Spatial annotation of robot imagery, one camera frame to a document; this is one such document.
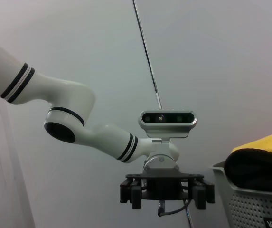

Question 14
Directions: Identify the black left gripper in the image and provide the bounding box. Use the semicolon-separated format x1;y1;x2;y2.
120;170;216;210

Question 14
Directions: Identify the yellow and grey towel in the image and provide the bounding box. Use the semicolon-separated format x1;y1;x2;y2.
224;128;272;193

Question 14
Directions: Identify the grey perforated storage box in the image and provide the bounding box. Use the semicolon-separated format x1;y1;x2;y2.
209;161;272;228

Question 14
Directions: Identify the grey cable with metal plug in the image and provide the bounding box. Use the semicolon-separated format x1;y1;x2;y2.
158;199;190;217

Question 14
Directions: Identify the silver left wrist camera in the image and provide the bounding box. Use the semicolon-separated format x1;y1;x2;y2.
140;110;197;144

